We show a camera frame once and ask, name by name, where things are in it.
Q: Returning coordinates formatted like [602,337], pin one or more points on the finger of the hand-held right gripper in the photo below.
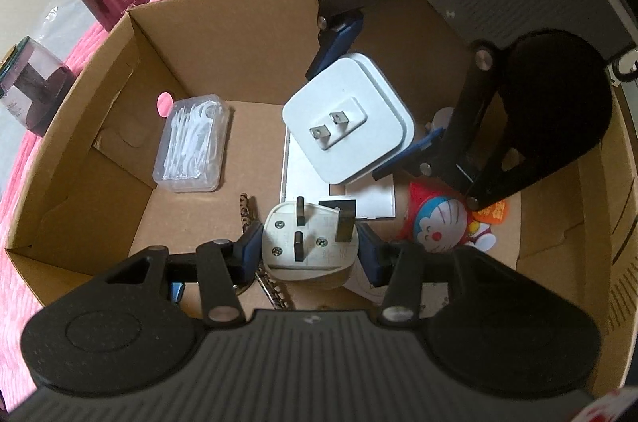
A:
[336,43]
[423,145]

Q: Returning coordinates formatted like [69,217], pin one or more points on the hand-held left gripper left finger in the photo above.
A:
[253,252]

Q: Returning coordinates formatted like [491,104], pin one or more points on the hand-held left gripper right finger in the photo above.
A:
[371,255]

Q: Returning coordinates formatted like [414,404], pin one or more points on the white round disc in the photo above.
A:
[441,123]

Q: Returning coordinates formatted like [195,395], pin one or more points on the patterned hair claw clip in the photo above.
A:
[246,212]

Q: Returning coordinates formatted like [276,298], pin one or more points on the white three-pin plug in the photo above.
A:
[319,247]

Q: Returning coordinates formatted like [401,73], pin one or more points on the white square charger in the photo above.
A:
[349,118]

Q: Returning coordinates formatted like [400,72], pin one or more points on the blue cat figurine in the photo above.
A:
[441,222]

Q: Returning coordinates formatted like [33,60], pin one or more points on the white square panel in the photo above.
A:
[304,187]

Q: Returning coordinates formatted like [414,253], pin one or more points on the clear floss pick box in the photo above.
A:
[192,143]

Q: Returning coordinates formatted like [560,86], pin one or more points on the brown cardboard box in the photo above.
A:
[79,172]

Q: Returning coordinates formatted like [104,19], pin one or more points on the clear glass jar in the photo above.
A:
[35,88]

